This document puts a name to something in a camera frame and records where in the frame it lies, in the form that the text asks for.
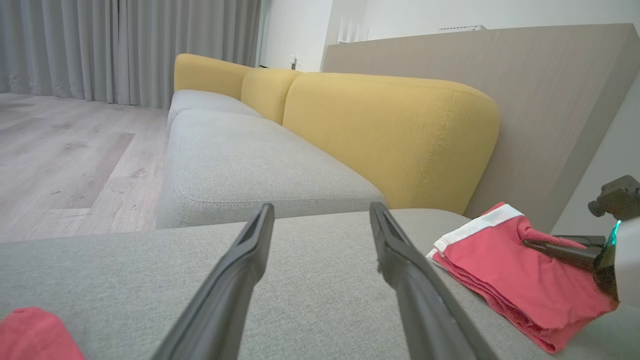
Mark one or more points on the red cloth with white trim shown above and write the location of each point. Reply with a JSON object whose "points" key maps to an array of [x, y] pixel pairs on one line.
{"points": [[35, 337]]}

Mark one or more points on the beige wood partition panel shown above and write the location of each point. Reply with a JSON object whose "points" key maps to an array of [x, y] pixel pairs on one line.
{"points": [[540, 100]]}

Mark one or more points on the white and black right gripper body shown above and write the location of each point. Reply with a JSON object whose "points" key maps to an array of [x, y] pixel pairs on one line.
{"points": [[627, 265]]}

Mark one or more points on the white wall socket plug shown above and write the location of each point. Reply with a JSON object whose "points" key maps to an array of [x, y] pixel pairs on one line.
{"points": [[295, 63]]}

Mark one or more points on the flat white device on partition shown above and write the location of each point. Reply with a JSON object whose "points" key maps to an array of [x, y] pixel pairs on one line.
{"points": [[462, 28]]}

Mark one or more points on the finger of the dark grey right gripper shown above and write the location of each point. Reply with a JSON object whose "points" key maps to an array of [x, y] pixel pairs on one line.
{"points": [[565, 252], [585, 240]]}

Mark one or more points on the large yellow sofa back cushion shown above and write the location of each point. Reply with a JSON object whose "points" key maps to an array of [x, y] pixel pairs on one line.
{"points": [[390, 140]]}

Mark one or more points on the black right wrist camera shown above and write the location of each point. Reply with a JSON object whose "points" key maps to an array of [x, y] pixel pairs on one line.
{"points": [[620, 197]]}

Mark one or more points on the red shorts with white stripe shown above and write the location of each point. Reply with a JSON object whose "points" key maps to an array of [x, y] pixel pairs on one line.
{"points": [[500, 270]]}

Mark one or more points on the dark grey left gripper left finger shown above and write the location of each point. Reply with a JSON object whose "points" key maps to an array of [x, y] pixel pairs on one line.
{"points": [[225, 300]]}

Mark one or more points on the grey pleated curtain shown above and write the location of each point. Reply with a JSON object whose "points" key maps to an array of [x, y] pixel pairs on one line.
{"points": [[60, 45], [190, 30]]}

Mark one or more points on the narrow yellow sofa back cushion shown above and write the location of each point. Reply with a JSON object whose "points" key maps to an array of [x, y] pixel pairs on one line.
{"points": [[267, 92]]}

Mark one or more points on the long grey sofa seat cushion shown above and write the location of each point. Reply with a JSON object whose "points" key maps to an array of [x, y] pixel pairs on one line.
{"points": [[250, 165]]}

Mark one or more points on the short grey sofa seat cushion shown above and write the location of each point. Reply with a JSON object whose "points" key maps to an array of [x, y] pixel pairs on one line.
{"points": [[205, 102]]}

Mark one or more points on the white router with antennas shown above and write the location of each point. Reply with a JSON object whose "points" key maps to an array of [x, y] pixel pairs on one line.
{"points": [[350, 32]]}

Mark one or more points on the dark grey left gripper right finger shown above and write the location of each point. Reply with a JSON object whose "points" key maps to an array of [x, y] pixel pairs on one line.
{"points": [[425, 305]]}

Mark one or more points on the yellow sofa end armrest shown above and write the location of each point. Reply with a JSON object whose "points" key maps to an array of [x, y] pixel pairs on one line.
{"points": [[207, 75]]}

